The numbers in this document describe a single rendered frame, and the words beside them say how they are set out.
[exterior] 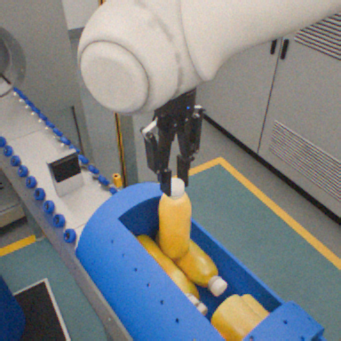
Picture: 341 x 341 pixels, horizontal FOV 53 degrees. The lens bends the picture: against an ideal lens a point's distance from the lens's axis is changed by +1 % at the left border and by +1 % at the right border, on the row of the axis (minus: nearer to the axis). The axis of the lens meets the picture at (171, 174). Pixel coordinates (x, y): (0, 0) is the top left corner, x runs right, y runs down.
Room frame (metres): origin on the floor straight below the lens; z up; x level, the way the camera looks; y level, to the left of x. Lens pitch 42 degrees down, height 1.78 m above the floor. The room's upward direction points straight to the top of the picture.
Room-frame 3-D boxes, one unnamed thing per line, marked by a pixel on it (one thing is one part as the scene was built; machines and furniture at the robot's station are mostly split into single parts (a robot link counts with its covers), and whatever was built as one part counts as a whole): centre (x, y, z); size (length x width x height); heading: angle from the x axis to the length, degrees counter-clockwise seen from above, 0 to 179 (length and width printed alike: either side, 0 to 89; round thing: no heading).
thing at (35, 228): (1.37, 0.85, 0.31); 0.06 x 0.06 x 0.63; 39
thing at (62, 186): (0.87, 0.36, 1.00); 0.10 x 0.04 x 0.15; 129
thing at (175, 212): (0.51, -0.01, 1.18); 0.07 x 0.07 x 0.20
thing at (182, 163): (0.53, -0.02, 1.32); 0.03 x 0.01 x 0.07; 39
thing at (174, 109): (0.52, 0.00, 1.47); 0.08 x 0.07 x 0.09; 129
